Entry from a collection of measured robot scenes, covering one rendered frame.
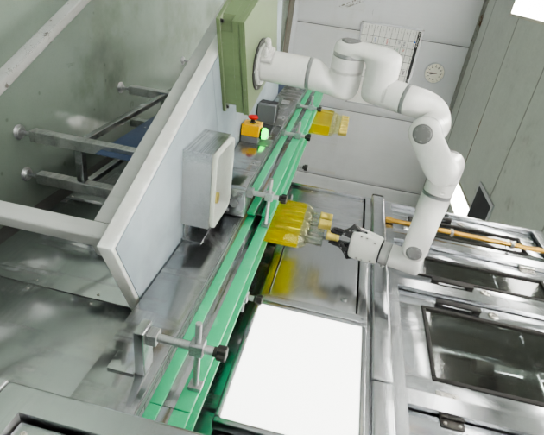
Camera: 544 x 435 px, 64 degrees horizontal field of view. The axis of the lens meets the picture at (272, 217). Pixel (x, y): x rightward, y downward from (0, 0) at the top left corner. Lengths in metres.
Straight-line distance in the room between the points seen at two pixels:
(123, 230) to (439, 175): 0.81
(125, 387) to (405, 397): 0.70
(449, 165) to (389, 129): 6.27
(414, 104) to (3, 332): 1.26
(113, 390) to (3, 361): 0.46
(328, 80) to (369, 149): 6.25
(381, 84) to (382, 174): 6.48
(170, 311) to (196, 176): 0.35
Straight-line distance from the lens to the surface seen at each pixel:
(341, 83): 1.36
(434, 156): 1.24
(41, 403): 0.70
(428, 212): 1.34
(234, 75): 1.35
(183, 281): 1.12
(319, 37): 7.24
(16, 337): 1.35
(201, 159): 1.13
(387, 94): 1.32
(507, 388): 1.46
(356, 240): 1.46
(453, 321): 1.59
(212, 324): 1.04
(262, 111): 1.97
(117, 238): 0.91
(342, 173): 7.77
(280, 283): 1.44
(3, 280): 1.55
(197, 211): 1.20
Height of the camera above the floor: 1.13
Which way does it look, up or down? 6 degrees down
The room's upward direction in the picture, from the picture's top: 102 degrees clockwise
